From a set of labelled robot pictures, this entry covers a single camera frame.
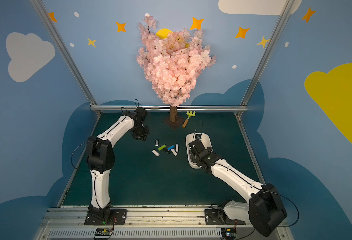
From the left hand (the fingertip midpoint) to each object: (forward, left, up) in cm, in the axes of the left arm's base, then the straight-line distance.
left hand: (146, 135), depth 96 cm
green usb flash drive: (-3, -9, -9) cm, 14 cm away
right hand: (-11, -35, +3) cm, 37 cm away
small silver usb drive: (0, -5, -9) cm, 11 cm away
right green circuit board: (-50, -47, -11) cm, 70 cm away
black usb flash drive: (-4, -12, -10) cm, 17 cm away
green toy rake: (+30, -30, -11) cm, 43 cm away
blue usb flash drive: (-3, -16, -9) cm, 19 cm away
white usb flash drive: (-8, -7, -10) cm, 14 cm away
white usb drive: (-7, -18, -9) cm, 21 cm away
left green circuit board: (-51, +15, -10) cm, 54 cm away
